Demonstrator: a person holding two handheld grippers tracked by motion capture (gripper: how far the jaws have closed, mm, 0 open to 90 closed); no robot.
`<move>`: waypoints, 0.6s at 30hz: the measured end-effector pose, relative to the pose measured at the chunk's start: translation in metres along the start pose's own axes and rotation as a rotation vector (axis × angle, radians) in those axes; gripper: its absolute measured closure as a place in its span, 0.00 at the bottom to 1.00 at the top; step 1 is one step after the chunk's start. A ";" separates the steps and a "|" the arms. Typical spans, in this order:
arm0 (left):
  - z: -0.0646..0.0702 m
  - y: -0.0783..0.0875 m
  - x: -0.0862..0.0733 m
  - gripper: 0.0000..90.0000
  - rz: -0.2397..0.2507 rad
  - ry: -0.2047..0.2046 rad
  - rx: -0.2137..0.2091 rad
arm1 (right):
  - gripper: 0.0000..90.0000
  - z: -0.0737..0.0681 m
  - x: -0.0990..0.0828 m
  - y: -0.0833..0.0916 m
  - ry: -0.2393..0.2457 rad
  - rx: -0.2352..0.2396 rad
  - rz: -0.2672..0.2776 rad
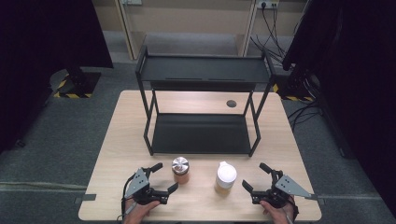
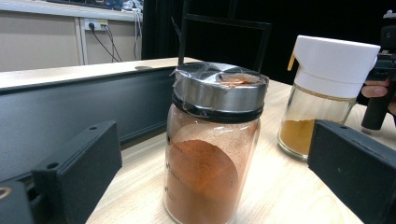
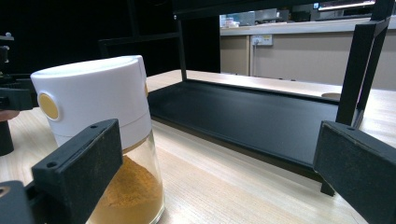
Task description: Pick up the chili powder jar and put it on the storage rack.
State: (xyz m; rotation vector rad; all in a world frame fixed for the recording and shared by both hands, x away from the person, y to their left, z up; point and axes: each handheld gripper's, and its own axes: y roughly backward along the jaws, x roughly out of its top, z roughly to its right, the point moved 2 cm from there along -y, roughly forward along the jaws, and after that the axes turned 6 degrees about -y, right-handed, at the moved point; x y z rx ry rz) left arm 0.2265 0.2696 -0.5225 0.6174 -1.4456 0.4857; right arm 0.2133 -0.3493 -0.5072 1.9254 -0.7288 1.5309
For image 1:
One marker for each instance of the black stand base striped tape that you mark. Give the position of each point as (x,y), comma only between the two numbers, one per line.
(77,84)
(295,87)

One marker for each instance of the beige wooden cabinet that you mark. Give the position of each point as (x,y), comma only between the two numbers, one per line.
(186,18)

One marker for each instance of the white-lidded seasoning jar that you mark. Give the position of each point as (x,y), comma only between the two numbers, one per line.
(225,177)

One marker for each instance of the black metal two-tier rack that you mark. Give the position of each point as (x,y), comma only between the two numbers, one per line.
(202,133)

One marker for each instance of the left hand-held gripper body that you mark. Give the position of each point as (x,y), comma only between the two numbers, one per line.
(138,183)

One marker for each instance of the black curtain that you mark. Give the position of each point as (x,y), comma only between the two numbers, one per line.
(40,62)
(358,77)

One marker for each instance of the silver-lidded orange spice jar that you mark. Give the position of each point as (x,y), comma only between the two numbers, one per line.
(180,171)

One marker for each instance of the dark round table grommet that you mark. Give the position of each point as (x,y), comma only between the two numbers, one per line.
(231,103)

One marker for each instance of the grey floor tape piece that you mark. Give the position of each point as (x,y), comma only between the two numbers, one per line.
(318,199)
(85,198)

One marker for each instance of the person's right hand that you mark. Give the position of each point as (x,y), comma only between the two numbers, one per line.
(275,214)

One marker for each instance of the person's left hand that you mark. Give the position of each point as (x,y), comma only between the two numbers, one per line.
(138,213)

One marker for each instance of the white wall power socket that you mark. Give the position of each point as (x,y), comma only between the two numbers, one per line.
(267,3)

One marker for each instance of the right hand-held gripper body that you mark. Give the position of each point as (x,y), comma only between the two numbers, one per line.
(288,185)

